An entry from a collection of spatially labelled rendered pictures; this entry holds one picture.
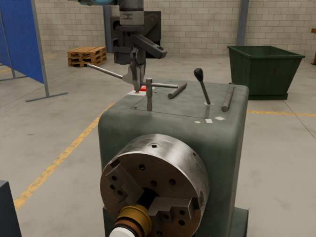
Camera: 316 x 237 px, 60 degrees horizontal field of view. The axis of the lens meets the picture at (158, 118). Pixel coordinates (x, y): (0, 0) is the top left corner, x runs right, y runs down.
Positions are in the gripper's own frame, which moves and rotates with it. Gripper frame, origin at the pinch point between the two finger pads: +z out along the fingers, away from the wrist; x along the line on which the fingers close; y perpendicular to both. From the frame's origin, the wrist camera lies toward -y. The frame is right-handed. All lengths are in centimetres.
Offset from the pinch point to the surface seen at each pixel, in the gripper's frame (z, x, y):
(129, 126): 11.4, 7.1, 0.7
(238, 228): 80, -35, -38
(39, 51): 47, -313, 334
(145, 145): 10.3, 19.5, -10.2
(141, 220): 22.9, 34.1, -15.0
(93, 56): 103, -594, 409
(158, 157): 10.9, 23.5, -15.6
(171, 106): 8.4, -8.6, -8.8
